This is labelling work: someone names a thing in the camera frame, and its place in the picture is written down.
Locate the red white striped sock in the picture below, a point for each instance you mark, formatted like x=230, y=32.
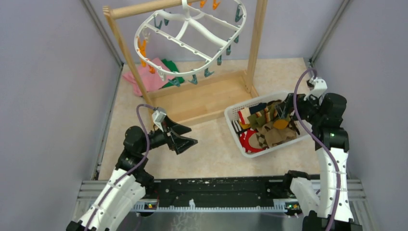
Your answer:
x=248, y=135

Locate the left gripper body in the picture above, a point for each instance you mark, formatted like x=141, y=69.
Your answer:
x=157, y=138

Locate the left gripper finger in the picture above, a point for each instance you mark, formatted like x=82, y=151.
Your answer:
x=170, y=125
x=180, y=144

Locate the mustard yellow sock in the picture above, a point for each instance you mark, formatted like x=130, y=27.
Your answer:
x=281, y=123

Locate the tan ribbed sock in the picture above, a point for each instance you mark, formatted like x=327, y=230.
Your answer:
x=275, y=136

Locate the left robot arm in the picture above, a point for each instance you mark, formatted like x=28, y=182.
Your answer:
x=129, y=182

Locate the wooden hanger rack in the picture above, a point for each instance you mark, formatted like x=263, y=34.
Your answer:
x=204, y=96

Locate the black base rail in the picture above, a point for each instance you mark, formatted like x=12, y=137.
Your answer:
x=232, y=194

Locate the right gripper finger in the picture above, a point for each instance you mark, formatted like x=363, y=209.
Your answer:
x=288, y=101
x=283, y=112

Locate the white plastic laundry basket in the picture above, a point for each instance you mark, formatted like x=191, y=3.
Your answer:
x=231, y=115

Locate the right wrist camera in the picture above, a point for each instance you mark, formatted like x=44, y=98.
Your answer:
x=317, y=86

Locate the argyle brown sock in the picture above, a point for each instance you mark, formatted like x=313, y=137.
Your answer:
x=262, y=143

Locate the green cloth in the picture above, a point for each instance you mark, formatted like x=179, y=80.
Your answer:
x=172, y=67

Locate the olive striped sock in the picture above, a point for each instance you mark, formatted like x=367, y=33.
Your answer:
x=264, y=116

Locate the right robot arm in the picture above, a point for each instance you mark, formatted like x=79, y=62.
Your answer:
x=328, y=210

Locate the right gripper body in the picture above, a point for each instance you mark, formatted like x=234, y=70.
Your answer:
x=307, y=109

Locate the pink cloth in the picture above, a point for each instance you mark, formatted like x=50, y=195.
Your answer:
x=152, y=82

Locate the navy blue sock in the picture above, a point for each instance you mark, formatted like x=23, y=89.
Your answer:
x=258, y=109

